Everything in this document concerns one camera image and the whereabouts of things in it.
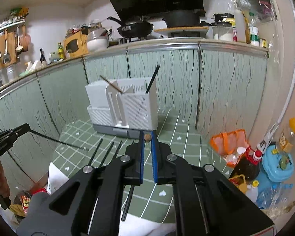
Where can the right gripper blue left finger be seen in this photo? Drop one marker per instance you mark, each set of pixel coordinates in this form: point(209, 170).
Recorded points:
point(141, 157)

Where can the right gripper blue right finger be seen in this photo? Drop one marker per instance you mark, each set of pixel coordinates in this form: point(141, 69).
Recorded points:
point(162, 172)

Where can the black chopstick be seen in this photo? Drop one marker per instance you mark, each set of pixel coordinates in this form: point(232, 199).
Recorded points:
point(152, 79)
point(122, 193)
point(93, 155)
point(107, 153)
point(57, 141)

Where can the white utensil drainer rack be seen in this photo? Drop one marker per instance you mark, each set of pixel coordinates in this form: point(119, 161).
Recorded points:
point(123, 115)

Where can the orange mesh bag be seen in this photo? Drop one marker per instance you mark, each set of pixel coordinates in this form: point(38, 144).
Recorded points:
point(226, 143)

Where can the dark sauce bottle red cap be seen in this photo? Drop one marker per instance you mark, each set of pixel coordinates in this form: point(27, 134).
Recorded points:
point(249, 165)

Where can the hanging metal spatula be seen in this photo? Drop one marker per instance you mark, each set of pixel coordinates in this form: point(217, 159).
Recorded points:
point(7, 57)

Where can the dark wine bottle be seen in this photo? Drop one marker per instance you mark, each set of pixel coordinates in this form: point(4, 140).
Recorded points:
point(42, 58)

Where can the black chopstick in rack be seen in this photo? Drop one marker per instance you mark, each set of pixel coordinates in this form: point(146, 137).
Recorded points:
point(152, 79)

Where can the wooden cutting board hanging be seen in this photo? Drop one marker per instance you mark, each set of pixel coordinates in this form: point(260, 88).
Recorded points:
point(10, 48)

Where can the brown chopstick in rack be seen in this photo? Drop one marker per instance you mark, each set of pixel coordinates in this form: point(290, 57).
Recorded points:
point(112, 85)

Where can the green glass bottle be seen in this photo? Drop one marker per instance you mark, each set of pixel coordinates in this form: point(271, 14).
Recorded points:
point(61, 51)

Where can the blue plastic container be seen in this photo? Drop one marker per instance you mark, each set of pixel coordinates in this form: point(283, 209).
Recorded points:
point(276, 167)

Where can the yellow toy microwave box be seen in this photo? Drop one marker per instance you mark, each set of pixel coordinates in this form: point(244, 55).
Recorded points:
point(75, 45)

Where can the white bowl with lid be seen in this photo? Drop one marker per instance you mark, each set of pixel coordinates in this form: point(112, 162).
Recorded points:
point(97, 40)

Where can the black frying pan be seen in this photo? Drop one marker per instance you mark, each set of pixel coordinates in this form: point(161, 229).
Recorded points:
point(133, 29)

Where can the round wooden board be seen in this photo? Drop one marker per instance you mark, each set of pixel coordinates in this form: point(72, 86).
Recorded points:
point(180, 29)

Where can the clear jar with white powder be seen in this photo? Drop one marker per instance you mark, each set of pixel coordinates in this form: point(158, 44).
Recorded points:
point(222, 31)

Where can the black cooking pot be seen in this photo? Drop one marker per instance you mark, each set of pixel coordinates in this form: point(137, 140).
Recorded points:
point(183, 18)

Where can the green label bottle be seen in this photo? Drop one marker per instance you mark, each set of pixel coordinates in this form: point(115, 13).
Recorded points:
point(253, 29)

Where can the white squeeze bottle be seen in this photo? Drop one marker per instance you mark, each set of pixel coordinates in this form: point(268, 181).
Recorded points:
point(240, 26)

